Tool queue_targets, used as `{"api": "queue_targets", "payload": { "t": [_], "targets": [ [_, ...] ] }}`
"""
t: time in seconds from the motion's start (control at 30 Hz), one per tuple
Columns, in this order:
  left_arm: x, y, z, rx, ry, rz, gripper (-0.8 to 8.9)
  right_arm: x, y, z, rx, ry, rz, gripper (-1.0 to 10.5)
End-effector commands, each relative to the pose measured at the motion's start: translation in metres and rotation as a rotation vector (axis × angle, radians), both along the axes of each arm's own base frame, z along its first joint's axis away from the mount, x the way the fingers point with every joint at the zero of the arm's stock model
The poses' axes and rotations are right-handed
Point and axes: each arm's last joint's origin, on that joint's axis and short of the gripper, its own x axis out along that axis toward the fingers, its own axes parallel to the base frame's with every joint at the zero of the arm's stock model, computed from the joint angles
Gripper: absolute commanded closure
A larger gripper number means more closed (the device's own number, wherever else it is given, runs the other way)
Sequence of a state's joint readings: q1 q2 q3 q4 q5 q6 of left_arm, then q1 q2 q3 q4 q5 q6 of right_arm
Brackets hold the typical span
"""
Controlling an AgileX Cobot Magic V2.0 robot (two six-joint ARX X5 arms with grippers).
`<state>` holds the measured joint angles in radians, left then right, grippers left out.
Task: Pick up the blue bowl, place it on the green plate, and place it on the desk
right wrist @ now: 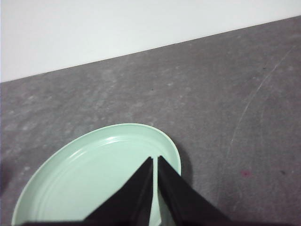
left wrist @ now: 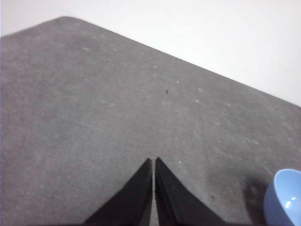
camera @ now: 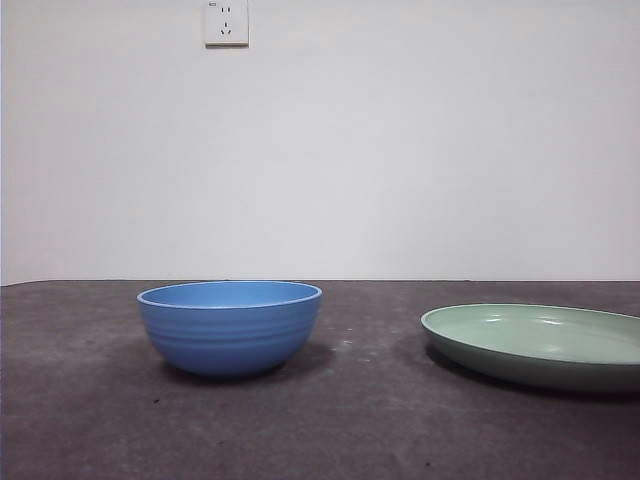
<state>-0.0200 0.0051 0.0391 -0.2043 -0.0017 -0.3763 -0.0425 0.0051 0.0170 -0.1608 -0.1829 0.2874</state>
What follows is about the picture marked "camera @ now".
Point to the blue ribbed bowl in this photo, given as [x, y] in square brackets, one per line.
[230, 335]

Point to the green round plate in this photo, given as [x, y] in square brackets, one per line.
[540, 367]

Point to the white wall socket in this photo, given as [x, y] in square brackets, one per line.
[226, 25]

